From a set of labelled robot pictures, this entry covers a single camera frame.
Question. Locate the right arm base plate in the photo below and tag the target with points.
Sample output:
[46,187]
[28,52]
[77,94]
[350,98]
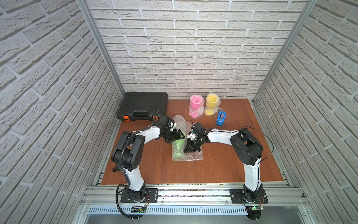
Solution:
[245,196]

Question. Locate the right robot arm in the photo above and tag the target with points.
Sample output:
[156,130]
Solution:
[247,148]

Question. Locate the yellow plastic wine glass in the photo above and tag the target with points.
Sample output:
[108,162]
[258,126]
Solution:
[211,104]

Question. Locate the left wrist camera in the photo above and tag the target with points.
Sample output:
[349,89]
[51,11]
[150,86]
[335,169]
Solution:
[166,123]

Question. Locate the aluminium mounting rail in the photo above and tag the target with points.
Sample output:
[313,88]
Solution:
[175,199]

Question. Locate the green plastic wine glass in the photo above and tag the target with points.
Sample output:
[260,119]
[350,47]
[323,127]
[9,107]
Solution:
[178,150]

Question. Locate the blue tape dispenser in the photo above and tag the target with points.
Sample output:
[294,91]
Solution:
[221,118]

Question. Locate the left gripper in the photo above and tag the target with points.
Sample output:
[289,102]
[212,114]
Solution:
[172,133]

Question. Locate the bubble wrap sheet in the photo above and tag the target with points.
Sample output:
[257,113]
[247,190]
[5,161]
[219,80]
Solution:
[196,107]
[212,105]
[185,127]

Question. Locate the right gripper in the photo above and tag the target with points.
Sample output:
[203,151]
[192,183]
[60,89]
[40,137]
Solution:
[189,148]

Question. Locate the black plastic tool case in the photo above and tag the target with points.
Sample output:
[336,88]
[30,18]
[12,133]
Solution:
[142,106]

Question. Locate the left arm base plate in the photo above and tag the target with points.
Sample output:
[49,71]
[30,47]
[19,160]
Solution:
[142,196]

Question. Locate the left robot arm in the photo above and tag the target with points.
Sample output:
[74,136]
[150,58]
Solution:
[129,150]

